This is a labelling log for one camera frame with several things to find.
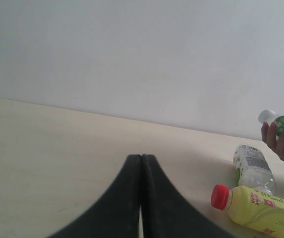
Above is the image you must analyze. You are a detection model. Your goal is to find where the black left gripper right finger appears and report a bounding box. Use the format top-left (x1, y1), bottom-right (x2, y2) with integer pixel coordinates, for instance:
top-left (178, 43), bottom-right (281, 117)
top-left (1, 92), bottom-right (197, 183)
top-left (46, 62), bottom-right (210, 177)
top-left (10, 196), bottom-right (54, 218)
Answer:
top-left (140, 154), bottom-right (231, 238)

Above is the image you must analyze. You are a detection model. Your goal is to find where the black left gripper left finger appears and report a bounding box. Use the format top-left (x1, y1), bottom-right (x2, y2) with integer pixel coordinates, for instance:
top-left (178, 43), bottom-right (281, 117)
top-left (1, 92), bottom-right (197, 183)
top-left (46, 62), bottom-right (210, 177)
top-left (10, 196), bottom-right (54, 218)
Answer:
top-left (51, 155), bottom-right (141, 238)

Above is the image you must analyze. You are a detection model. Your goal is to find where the white green label bottle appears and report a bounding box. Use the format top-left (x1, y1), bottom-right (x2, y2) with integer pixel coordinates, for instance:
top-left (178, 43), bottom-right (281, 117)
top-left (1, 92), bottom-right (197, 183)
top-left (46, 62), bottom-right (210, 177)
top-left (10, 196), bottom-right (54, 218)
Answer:
top-left (258, 109), bottom-right (284, 152)

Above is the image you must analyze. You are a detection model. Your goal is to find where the yellow label bottle red cap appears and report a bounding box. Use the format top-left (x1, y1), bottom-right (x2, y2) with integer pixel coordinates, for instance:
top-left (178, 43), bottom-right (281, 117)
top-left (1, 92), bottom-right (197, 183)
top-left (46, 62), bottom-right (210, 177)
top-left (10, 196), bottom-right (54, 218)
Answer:
top-left (211, 184), bottom-right (284, 238)

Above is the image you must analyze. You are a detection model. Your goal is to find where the clear bottle white text label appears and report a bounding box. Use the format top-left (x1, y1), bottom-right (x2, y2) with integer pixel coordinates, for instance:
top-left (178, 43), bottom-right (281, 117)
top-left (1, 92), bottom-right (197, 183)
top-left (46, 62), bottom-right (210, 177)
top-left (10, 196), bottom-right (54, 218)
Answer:
top-left (233, 145), bottom-right (276, 195)

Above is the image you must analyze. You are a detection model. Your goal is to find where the open bare human hand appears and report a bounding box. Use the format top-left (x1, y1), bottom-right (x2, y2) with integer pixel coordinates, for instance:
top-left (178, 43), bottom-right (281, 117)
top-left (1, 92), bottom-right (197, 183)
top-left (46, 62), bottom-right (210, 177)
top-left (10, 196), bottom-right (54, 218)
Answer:
top-left (261, 110), bottom-right (284, 173)

